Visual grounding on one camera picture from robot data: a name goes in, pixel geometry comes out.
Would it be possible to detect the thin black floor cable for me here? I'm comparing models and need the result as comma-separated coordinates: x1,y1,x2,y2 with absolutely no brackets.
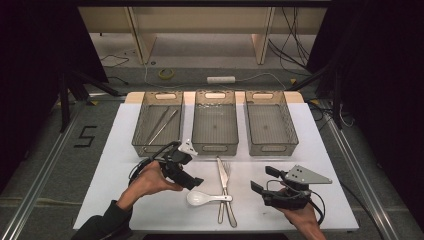
98,54,130,69

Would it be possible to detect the aluminium floor rail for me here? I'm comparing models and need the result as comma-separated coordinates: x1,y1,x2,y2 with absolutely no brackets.
319,99,403,240
0,99,88,240

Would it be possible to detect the white power cable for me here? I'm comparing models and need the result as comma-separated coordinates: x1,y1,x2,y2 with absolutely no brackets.
143,63,288,92

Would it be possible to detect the grey clear plastic bin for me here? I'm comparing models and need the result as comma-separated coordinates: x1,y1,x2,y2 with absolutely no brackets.
131,90,185,158
244,90,300,157
191,89,240,157

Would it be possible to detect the light wooden desk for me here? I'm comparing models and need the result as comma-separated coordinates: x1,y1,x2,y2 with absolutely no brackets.
76,6,328,66

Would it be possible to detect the black metal stand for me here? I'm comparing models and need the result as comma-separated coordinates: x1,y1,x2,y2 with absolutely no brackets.
286,63,345,130
58,69,122,133

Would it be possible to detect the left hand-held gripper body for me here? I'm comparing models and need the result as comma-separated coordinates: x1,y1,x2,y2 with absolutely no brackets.
159,139,201,188

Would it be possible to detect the wooden table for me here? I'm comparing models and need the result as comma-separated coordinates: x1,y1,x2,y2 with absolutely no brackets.
124,90,305,104

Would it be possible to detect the left hand-held gripper cable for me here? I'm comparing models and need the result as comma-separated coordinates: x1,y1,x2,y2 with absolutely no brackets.
128,140,183,186

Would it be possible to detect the person's right hand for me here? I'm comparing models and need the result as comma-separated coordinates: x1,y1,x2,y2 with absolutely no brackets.
276,188,320,232

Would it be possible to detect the black cable bundle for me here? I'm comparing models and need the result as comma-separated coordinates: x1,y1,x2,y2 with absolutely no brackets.
268,6,311,73

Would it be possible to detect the white ceramic spoon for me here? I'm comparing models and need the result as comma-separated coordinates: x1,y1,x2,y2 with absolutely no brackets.
186,191,233,207

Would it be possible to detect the white table board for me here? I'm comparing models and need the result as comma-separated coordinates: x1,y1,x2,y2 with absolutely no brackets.
73,102,360,233

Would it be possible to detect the yellow tape roll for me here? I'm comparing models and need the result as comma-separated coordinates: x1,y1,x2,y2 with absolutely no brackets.
157,68,175,81

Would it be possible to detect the person's left hand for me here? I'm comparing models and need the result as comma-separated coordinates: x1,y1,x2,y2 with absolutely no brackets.
128,160,184,202

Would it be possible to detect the metal fork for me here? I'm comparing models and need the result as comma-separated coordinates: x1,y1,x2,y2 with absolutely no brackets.
217,161,233,225

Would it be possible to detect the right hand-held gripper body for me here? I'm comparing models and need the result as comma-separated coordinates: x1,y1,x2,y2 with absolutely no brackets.
261,164,333,211

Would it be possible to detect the white power strip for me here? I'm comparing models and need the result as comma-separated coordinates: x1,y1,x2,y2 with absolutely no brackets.
206,75,237,85

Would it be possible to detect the black curtain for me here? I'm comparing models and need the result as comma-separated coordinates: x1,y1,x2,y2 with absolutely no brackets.
306,0,424,231
0,0,109,194

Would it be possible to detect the metal table knife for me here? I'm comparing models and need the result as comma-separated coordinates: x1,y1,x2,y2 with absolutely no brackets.
216,155,238,229

